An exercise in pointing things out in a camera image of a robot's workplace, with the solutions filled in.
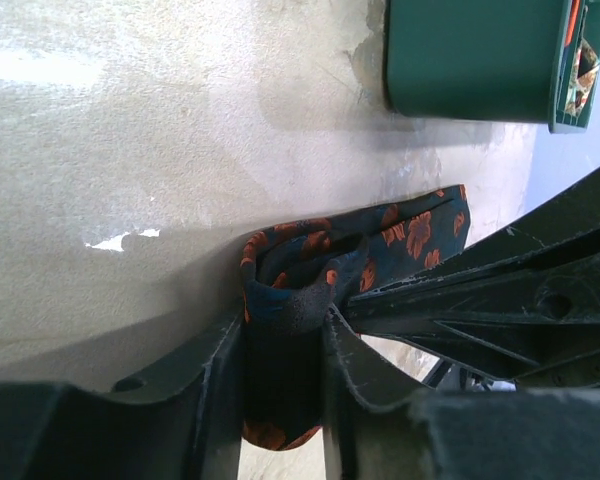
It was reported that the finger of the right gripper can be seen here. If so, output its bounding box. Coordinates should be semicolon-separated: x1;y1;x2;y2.
344;167;600;387

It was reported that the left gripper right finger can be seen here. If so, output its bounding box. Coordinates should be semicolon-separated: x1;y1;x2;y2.
322;307;600;479

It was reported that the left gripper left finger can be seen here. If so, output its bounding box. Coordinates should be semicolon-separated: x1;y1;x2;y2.
0;305;244;479

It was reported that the dark orange floral tie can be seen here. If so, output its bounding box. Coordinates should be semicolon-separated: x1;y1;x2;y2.
240;185;470;451

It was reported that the rolled brown beige tie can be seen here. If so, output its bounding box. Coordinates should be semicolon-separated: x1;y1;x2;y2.
564;39;600;117

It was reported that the green compartment tray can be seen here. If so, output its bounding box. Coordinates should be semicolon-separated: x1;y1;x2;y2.
385;0;600;134

